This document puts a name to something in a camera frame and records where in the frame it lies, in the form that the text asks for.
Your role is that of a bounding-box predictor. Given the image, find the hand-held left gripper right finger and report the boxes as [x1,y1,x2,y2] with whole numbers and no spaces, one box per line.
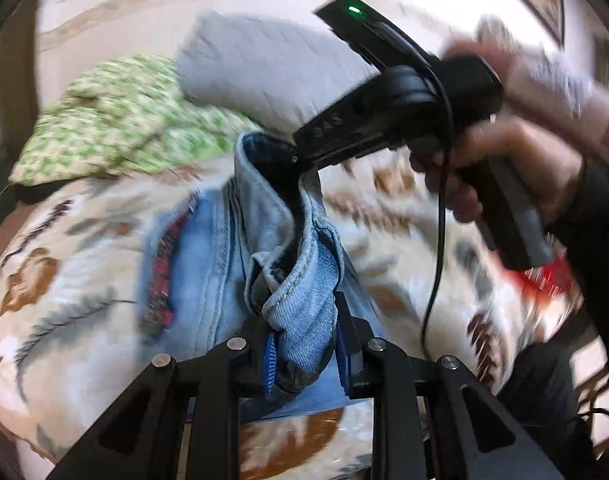
[333,292,563,480]

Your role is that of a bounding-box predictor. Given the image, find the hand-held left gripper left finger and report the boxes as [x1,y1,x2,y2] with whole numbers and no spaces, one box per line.
[47,317,280,480]

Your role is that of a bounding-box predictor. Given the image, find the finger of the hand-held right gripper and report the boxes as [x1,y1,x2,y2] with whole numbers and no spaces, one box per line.
[290,91,403,172]

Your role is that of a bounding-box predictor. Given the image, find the blue denim pants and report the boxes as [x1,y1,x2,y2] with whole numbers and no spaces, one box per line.
[139,132,385,422]

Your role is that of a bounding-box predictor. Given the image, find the person's right hand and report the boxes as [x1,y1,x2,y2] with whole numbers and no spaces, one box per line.
[409,114,586,227]

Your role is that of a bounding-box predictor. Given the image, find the grey pillow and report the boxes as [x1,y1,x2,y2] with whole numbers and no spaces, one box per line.
[174,12,385,134]

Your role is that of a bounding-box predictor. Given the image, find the leaf print blanket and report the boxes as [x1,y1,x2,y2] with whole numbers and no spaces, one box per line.
[0,157,600,480]

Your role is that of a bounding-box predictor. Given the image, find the red packet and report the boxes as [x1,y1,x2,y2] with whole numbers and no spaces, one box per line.
[489,252,585,311]

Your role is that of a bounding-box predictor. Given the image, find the person's leg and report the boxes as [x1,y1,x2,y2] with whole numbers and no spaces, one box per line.
[495,340,603,480]

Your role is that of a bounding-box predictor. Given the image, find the green floral cloth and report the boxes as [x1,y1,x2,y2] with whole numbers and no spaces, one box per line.
[9,55,261,187]

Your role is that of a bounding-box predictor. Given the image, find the black cable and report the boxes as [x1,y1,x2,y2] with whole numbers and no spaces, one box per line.
[373,20,458,362]

